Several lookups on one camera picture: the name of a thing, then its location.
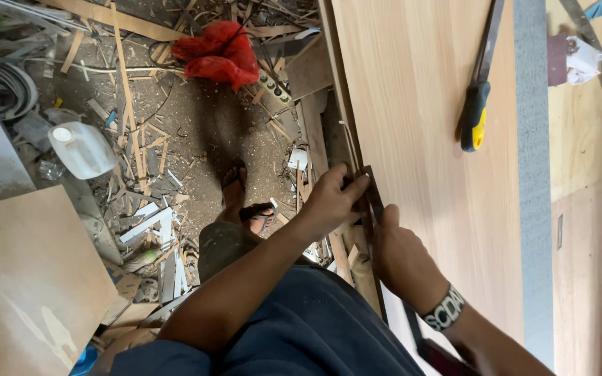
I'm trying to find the black sandal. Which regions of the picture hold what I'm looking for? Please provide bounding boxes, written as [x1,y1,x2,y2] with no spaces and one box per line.
[239,203,277,236]
[221,164,248,210]

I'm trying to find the black yellow handled tool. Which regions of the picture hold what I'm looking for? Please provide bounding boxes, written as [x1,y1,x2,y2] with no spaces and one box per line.
[459,0,506,153]

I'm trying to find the red plastic bag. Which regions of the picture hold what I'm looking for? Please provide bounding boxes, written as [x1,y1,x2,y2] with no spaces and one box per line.
[170,20,261,92]

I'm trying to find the dark blue shirt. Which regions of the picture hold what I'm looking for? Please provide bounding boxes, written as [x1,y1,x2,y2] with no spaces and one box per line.
[109,264,427,376]

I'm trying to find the dark grey shorts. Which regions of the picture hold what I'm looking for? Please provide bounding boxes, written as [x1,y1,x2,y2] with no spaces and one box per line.
[198,221,262,285]

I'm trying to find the crumpled white paper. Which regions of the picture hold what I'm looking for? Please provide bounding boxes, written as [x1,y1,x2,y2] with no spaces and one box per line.
[566,36,602,86]

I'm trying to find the white plastic jug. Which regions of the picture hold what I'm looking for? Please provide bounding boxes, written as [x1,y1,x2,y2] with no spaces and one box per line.
[47,121,119,181]

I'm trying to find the maroon sandpaper block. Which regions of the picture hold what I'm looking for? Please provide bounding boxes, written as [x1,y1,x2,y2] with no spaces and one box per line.
[547,33,570,87]

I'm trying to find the black lettered wristband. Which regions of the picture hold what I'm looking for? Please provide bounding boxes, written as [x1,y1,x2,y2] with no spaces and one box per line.
[420,284,467,332]

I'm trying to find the large light wood panel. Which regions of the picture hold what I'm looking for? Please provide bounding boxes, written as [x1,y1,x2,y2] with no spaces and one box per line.
[318,0,526,376]

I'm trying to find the heap of wood scraps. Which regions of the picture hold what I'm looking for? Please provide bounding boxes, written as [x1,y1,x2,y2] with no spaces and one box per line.
[14,0,356,335]

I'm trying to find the person's right hand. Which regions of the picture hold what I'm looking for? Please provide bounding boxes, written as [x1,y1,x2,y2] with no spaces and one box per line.
[371,204,451,315]

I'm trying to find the crushed clear plastic cup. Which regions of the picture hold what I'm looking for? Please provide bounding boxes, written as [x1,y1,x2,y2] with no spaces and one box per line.
[38,159,67,181]

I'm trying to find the white power strip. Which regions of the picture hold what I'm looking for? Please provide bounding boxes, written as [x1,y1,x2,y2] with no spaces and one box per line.
[256,68,293,105]

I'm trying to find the coil of white cables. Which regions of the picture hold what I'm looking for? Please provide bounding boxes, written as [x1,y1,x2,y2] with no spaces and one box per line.
[0,62,39,122]

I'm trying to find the person's left hand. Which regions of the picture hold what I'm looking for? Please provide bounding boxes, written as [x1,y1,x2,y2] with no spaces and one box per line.
[300,162,372,239]

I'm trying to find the brown plywood board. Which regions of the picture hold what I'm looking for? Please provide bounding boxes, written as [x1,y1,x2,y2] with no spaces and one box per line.
[0,185,120,376]

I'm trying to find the pale wood board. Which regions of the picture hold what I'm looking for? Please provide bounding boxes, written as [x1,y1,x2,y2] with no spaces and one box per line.
[547,0,602,376]

